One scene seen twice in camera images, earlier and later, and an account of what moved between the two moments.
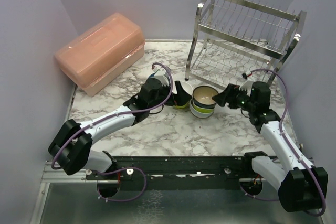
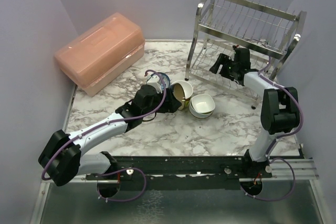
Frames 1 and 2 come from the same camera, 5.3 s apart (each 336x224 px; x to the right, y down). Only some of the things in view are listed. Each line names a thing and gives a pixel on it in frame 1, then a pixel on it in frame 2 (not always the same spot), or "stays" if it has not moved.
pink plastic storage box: x=95 y=58 stays
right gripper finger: x=227 y=96 → x=223 y=60
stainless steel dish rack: x=235 y=40 stays
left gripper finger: x=180 y=90 → x=169 y=92
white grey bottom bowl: x=198 y=114 stays
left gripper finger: x=182 y=98 → x=174 y=105
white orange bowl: x=186 y=86 stays
